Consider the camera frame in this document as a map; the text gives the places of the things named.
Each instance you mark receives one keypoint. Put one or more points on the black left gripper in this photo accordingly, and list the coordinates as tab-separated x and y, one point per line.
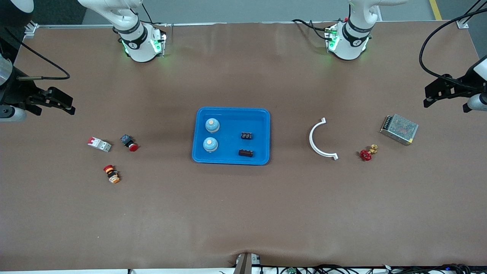
461	85

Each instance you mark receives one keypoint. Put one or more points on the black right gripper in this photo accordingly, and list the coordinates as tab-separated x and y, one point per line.
16	93

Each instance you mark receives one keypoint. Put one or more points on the light blue call bell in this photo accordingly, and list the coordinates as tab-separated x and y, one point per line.
210	144
212	125

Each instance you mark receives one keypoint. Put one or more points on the black capacitor with terminals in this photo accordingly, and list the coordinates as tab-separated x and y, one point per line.
246	135

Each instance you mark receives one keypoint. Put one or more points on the dark brown capacitor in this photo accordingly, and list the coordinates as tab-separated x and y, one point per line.
245	153

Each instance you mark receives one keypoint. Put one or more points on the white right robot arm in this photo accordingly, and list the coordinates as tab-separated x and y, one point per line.
139	47

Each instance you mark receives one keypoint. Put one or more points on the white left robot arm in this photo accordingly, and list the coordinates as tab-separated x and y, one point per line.
348	47

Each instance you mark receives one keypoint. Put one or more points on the metal mesh power supply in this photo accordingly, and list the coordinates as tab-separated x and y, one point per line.
399	129

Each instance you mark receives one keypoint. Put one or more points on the white red circuit breaker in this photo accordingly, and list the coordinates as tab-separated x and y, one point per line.
99	144

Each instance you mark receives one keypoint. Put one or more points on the black red emergency stop button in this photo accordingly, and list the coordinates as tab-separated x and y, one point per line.
127	140

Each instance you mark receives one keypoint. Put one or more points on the red orange push button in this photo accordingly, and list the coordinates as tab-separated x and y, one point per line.
111	174

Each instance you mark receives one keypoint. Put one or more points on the blue plastic tray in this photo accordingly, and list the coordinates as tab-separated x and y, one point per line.
228	152

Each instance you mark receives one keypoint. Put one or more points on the brown table mat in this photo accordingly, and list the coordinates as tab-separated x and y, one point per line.
243	209

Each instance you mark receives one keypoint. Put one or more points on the aluminium frame corner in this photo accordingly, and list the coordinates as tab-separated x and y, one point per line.
31	29
462	23

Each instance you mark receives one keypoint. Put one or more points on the white curved plastic bracket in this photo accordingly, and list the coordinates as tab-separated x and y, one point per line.
311	137

